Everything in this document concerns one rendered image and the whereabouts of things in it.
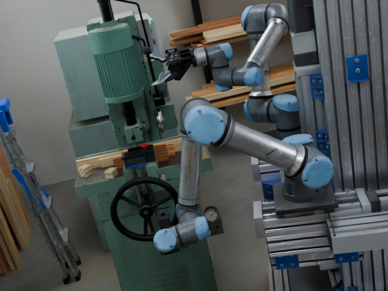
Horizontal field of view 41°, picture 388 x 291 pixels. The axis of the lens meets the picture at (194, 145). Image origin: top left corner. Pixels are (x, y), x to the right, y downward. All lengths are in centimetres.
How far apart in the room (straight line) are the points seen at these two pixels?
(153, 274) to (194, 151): 87
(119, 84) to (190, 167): 58
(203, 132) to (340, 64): 64
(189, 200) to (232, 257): 136
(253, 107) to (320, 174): 75
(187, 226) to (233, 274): 129
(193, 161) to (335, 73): 62
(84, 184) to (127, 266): 45
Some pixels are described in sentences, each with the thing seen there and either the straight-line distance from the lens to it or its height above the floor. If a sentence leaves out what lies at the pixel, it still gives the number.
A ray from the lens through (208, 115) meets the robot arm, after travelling 156.
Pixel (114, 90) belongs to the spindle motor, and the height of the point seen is 126.
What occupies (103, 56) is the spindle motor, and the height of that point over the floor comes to 140.
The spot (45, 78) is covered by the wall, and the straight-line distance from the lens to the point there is 461.
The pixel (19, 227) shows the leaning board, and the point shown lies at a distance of 388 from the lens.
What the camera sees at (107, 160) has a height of 93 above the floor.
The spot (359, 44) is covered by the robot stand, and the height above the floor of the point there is 132.
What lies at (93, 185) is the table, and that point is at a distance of 225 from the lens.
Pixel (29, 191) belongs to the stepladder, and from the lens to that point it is 309.
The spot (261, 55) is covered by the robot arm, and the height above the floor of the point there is 129.
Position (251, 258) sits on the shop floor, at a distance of 312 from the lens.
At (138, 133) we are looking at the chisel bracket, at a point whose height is 104.
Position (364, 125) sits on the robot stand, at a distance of 205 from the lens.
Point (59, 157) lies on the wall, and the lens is 480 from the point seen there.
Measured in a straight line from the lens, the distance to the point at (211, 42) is 412.
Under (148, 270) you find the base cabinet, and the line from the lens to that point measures 245.
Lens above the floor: 175
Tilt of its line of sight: 21 degrees down
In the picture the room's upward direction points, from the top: 12 degrees counter-clockwise
